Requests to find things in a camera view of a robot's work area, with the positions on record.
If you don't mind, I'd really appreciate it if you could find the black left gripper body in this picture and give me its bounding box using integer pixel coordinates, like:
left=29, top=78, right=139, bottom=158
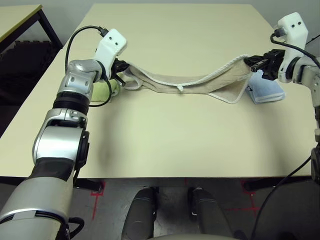
left=112, top=59, right=126, bottom=87

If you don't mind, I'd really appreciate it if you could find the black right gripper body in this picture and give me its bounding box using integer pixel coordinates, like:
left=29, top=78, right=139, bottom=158
left=250, top=49, right=286, bottom=81

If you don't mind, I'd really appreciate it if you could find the beige towel with white trim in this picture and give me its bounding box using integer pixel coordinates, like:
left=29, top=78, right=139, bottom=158
left=122, top=54, right=253, bottom=105

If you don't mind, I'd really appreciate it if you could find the folded light blue towel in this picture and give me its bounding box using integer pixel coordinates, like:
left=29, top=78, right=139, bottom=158
left=246, top=74, right=286, bottom=105

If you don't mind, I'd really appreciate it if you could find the folded green towel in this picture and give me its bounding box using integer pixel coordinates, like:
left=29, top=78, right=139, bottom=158
left=91, top=73, right=127, bottom=103

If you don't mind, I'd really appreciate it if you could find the black foam floor mat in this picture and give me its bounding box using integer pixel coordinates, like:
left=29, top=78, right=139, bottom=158
left=0, top=39, right=61, bottom=106

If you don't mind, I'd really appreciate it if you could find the black table foot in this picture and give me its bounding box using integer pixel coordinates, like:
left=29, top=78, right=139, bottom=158
left=243, top=178, right=313, bottom=192
left=74, top=178, right=105, bottom=193

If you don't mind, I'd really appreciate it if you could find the dark grey robot left leg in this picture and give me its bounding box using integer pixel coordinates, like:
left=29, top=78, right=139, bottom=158
left=121, top=186, right=158, bottom=238

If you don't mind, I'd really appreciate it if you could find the dark grey robot leg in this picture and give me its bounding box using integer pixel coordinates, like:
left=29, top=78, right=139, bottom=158
left=121, top=186, right=158, bottom=238
left=191, top=186, right=235, bottom=237

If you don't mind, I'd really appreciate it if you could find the dark grey robot right leg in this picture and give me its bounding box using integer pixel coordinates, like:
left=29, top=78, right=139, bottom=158
left=191, top=186, right=235, bottom=237

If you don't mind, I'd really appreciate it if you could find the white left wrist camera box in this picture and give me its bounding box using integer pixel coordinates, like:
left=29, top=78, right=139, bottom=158
left=94, top=28, right=128, bottom=78

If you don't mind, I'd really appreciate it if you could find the black left wrist camera cable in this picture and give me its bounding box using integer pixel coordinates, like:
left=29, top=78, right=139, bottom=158
left=64, top=24, right=113, bottom=108

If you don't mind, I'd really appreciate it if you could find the side table with black frame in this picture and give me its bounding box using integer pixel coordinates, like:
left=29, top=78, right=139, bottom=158
left=0, top=4, right=63, bottom=53

